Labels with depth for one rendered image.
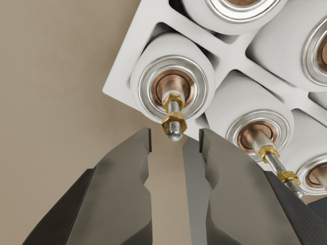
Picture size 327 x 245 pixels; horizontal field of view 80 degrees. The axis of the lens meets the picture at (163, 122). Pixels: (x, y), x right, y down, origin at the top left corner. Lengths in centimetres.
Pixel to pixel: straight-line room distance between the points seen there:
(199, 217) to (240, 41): 28
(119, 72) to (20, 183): 61
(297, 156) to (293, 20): 17
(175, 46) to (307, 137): 22
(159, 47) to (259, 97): 13
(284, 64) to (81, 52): 40
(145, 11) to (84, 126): 38
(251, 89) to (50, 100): 47
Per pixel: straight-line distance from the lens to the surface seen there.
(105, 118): 54
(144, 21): 28
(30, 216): 94
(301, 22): 24
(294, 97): 35
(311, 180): 35
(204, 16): 21
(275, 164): 22
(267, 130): 27
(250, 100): 25
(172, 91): 18
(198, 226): 37
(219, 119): 25
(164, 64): 21
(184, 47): 21
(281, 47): 25
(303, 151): 32
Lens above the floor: 45
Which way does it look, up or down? 61 degrees down
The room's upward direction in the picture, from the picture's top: 177 degrees counter-clockwise
